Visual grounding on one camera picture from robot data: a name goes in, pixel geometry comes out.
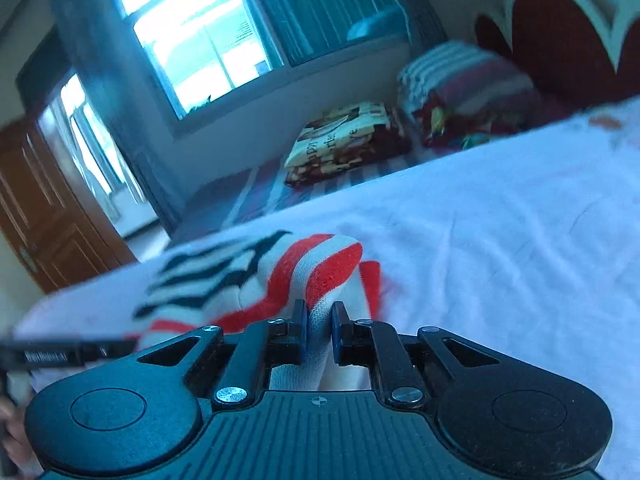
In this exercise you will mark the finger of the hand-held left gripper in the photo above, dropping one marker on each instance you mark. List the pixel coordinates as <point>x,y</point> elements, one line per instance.
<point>107,350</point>

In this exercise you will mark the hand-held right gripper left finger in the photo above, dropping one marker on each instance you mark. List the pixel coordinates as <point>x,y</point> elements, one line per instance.
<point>302,332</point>

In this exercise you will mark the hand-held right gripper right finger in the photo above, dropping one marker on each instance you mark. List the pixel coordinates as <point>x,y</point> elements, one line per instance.
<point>338,332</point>

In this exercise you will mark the red black white striped sweater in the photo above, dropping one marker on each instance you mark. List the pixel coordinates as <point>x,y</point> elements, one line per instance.
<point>300,270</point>

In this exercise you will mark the person's left hand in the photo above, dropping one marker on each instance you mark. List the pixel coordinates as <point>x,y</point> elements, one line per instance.
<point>12,435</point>

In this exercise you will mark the brown wooden door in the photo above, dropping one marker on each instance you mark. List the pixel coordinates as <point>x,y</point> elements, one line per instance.
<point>55,220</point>

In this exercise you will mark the purple striped bed sheet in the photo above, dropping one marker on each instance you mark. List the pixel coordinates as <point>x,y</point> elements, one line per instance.
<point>240,200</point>

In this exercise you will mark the white tied curtain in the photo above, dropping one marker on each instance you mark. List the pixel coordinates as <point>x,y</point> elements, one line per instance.
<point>92,160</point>

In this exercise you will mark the folded printed blanket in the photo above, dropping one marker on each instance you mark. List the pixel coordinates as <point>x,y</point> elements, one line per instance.
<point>345,140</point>

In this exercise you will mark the red colourful cloth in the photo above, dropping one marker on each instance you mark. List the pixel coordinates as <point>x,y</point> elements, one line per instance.
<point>465,127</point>

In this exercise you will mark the grey blue curtain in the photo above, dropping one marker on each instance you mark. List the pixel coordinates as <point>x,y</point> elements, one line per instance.
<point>425,5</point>
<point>110,85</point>

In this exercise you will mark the striped pillow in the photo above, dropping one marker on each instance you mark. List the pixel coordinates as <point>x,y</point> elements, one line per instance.
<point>465,80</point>

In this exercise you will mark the white framed window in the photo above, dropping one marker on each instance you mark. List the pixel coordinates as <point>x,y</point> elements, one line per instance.
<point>200,35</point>

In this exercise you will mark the teal sheer curtain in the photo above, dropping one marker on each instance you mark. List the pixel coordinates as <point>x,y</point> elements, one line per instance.
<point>325,0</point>

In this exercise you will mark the red white bed headboard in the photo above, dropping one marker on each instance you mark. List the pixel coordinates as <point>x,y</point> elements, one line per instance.
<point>560,30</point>

